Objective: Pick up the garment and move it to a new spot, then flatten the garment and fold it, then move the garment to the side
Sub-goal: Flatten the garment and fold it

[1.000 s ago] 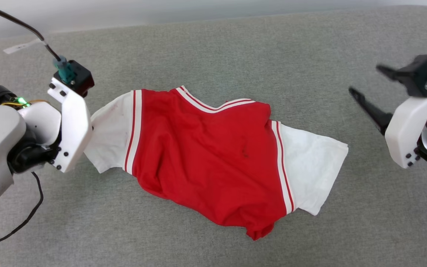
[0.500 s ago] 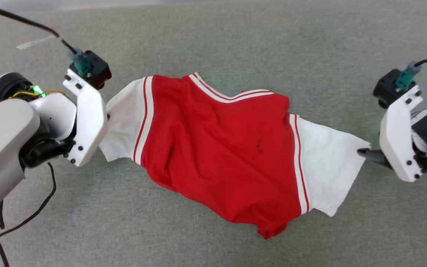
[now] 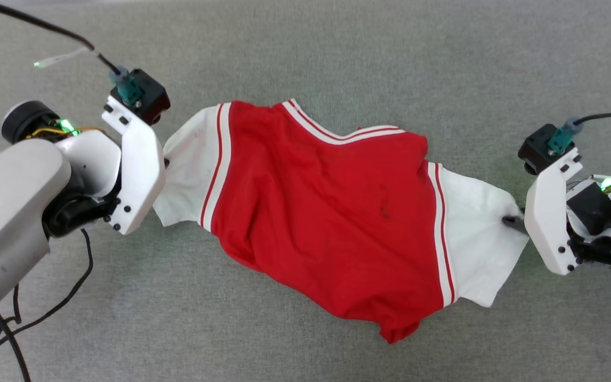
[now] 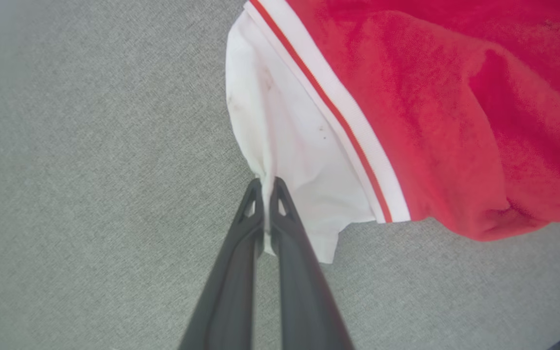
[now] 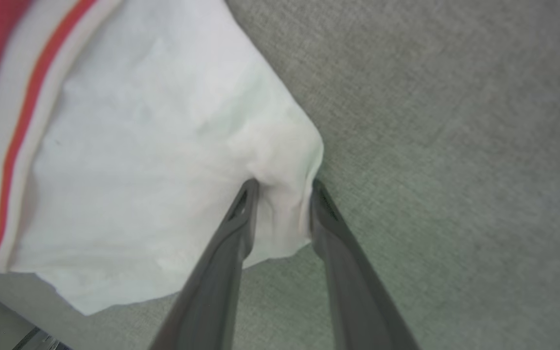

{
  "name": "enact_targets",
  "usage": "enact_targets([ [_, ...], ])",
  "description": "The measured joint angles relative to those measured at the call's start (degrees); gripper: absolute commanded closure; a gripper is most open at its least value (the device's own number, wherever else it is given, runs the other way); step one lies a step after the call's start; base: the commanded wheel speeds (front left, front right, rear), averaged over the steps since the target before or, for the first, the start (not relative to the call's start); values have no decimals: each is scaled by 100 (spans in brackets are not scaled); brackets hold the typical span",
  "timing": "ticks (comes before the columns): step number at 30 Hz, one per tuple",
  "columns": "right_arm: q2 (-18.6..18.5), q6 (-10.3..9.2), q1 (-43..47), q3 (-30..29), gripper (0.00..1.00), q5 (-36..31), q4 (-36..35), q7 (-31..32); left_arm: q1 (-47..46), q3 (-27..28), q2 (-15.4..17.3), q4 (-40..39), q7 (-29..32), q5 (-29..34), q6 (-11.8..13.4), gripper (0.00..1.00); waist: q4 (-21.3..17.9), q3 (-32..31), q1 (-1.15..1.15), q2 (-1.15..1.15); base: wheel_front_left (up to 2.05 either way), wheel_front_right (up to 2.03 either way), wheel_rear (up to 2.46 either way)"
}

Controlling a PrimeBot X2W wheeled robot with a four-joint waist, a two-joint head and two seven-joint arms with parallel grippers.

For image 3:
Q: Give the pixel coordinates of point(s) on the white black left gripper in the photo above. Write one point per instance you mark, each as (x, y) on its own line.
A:
(138, 175)

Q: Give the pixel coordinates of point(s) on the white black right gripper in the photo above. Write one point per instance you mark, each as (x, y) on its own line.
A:
(549, 223)

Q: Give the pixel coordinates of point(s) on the red and white jersey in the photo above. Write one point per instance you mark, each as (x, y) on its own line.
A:
(326, 212)

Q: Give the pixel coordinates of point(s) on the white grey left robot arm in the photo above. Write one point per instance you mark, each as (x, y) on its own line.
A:
(3, 212)

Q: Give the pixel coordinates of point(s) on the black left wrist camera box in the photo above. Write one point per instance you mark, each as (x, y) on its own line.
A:
(149, 95)

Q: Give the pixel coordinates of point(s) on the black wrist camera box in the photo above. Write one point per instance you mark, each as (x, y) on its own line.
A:
(536, 151)
(149, 95)

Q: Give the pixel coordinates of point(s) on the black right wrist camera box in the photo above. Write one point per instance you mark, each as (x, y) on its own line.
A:
(536, 151)

